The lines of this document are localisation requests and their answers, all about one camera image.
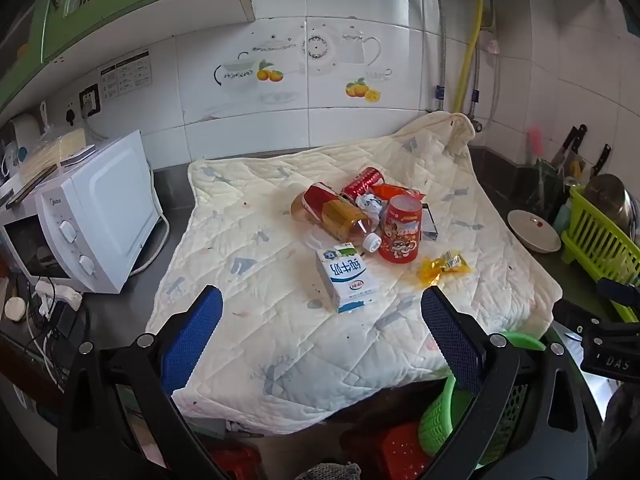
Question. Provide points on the wall notice sticker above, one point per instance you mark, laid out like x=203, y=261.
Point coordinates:
x=125, y=75

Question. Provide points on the cream quilted blanket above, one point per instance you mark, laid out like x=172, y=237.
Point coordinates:
x=280, y=310

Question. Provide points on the red plastic stool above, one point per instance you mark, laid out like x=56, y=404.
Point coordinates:
x=395, y=452
x=240, y=465

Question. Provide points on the green wall cabinet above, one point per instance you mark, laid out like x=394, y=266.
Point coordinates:
x=60, y=15

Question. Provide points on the white blue milk carton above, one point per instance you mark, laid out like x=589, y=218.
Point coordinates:
x=347, y=277

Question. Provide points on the pink bottle brush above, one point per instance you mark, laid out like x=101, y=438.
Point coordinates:
x=535, y=142

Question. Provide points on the white power strip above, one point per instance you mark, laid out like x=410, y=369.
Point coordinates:
x=62, y=295

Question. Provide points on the orange snack wrapper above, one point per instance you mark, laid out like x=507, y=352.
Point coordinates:
x=397, y=191

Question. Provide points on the steel pot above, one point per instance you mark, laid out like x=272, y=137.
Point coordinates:
x=607, y=200

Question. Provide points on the green plastic basket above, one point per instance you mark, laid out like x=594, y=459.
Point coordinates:
x=440, y=420

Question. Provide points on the yellow woven mat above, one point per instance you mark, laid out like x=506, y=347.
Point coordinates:
x=50, y=152

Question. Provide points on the white electric kettle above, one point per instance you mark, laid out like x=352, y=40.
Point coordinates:
x=25, y=132

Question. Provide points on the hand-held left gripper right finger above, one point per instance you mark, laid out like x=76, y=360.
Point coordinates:
x=450, y=340

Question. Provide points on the white blue paper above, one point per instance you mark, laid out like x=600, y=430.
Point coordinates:
x=371, y=205

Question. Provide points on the black wall socket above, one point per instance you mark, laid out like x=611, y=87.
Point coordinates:
x=90, y=99

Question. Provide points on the grey knit cloth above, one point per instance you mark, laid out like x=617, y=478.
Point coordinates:
x=327, y=472

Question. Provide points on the white bowl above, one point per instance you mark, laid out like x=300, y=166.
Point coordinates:
x=532, y=230

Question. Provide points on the red cartoon drink cup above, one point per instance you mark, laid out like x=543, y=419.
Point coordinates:
x=400, y=230

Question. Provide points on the teal bottle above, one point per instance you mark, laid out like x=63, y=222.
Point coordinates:
x=562, y=215

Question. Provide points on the dark utensil holder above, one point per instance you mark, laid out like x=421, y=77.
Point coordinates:
x=545, y=182

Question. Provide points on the white microwave oven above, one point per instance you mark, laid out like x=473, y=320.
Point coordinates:
x=110, y=200

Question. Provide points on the yellow candy wrapper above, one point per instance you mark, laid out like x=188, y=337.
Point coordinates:
x=442, y=267

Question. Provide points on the yellow gas pipe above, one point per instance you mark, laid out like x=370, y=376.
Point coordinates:
x=467, y=60

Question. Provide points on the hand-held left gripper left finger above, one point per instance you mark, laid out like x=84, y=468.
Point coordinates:
x=195, y=340

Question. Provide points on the yellow brush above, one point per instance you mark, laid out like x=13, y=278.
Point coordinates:
x=577, y=169

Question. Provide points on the green dish rack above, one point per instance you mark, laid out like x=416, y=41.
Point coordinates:
x=595, y=240

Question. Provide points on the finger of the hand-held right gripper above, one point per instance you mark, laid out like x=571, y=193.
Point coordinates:
x=620, y=291

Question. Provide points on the dark small box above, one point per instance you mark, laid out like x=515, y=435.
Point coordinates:
x=430, y=225

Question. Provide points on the amber plastic bottle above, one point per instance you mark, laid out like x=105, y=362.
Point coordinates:
x=345, y=220

